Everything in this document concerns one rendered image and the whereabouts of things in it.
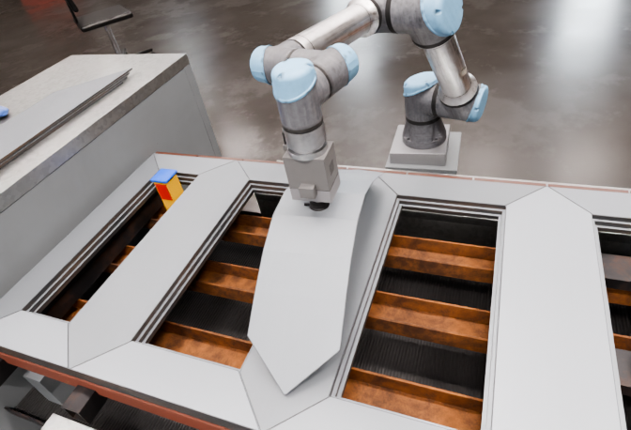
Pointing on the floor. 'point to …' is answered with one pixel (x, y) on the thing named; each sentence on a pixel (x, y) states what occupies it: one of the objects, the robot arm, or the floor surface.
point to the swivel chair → (94, 14)
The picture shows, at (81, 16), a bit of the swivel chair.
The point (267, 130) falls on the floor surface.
